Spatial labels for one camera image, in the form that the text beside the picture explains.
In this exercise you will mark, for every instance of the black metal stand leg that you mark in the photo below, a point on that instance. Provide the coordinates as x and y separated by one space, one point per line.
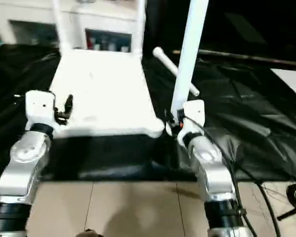
291 213

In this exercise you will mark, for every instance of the dark metal rod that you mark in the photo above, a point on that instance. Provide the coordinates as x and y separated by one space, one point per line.
249 57

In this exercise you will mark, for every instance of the white plastic table leg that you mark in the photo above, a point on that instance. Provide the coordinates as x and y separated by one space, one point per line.
139 24
167 63
190 49
62 24

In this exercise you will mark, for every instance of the white glass-door cabinet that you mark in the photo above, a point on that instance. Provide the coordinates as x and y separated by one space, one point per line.
101 17

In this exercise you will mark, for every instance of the white flat board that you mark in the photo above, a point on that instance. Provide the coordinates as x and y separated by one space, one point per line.
291 81

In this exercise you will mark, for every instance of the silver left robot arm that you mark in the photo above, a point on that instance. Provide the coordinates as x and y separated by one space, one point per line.
22 158

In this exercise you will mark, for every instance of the black work mat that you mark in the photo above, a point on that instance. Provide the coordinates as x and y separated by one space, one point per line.
236 135

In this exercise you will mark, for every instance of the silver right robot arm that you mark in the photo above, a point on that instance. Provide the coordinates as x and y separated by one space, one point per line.
212 163

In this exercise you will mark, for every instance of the dark robot lower body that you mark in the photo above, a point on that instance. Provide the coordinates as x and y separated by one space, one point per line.
88 233

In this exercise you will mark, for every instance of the white table frame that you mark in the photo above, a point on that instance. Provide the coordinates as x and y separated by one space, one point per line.
101 98

